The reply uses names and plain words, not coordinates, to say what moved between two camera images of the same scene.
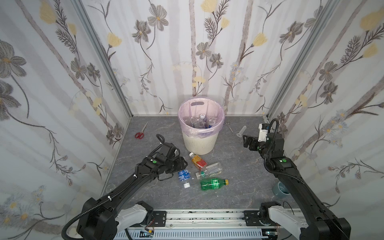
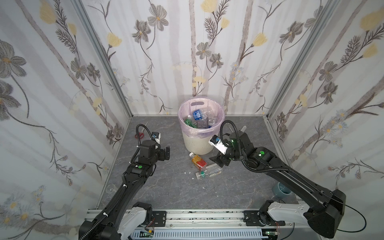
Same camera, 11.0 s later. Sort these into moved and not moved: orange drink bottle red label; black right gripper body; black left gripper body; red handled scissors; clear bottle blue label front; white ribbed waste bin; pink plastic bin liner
Moved: black right gripper body; black left gripper body; clear bottle blue label front
Not moved: red handled scissors; white ribbed waste bin; pink plastic bin liner; orange drink bottle red label
